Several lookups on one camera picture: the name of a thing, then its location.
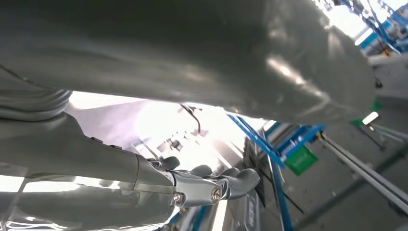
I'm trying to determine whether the green sign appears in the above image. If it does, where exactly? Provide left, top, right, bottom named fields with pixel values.
left=284, top=145, right=319, bottom=177

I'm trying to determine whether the blue metal rack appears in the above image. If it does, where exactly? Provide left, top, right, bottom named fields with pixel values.
left=338, top=0, right=408, bottom=55

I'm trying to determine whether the blue metal frame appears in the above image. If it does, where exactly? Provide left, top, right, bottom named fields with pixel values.
left=227, top=114, right=326, bottom=231

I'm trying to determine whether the grey metal rail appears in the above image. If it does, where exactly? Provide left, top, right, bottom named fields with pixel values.
left=317, top=131, right=408, bottom=215

